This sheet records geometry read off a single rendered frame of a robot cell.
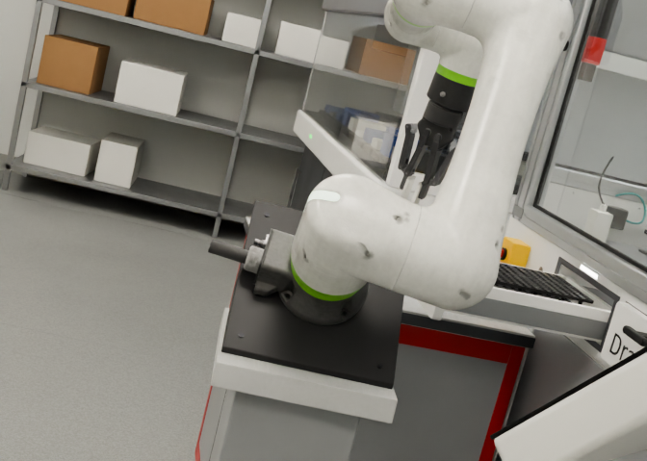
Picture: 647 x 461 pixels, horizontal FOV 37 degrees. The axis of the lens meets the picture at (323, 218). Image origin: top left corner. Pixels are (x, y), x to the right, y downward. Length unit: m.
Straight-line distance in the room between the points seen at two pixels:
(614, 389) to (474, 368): 1.31
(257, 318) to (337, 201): 0.27
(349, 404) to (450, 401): 0.65
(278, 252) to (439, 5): 0.45
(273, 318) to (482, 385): 0.72
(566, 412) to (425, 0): 0.83
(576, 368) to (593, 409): 1.16
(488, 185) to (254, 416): 0.50
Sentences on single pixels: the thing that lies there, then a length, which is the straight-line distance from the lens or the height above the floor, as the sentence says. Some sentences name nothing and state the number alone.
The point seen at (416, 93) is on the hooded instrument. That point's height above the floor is 1.17.
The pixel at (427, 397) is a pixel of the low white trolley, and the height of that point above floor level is 0.58.
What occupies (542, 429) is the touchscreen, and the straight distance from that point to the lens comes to 0.84.
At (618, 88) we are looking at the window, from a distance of 2.10.
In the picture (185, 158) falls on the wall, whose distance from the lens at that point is 6.04.
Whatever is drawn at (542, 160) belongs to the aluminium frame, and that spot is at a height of 1.10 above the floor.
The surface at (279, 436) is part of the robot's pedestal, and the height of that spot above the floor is 0.65.
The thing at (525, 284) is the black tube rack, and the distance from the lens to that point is 1.87.
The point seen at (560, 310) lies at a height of 0.88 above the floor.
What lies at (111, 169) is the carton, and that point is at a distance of 5.67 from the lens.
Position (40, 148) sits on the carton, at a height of 0.25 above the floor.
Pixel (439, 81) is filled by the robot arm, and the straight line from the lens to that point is 1.96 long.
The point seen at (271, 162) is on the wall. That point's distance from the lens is 6.02.
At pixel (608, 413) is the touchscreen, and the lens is 0.81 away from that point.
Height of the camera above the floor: 1.26
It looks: 10 degrees down
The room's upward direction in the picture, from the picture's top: 14 degrees clockwise
